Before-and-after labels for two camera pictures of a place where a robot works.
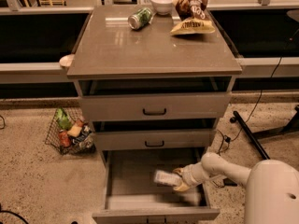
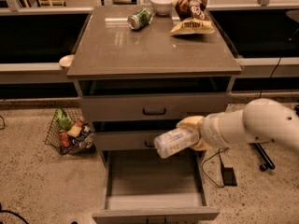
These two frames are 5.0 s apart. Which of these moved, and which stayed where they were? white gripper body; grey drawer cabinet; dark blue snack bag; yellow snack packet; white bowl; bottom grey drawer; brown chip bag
Moved: white gripper body
Stayed: brown chip bag; bottom grey drawer; dark blue snack bag; grey drawer cabinet; white bowl; yellow snack packet
